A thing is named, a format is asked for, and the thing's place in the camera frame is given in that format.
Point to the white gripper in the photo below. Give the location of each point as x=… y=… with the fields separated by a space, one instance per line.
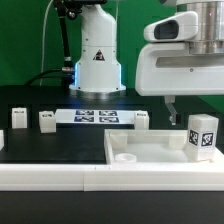
x=169 y=69

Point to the white square table top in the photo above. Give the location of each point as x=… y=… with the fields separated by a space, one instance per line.
x=145 y=146

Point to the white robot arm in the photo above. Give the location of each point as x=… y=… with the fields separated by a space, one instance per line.
x=98 y=73

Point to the white L-shaped obstacle fence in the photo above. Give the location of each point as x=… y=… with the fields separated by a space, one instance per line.
x=130 y=177

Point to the white block at left edge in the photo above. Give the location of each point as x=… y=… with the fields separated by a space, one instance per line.
x=1 y=139

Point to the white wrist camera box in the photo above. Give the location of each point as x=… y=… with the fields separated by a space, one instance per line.
x=180 y=27

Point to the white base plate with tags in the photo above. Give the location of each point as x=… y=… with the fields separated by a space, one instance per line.
x=90 y=116

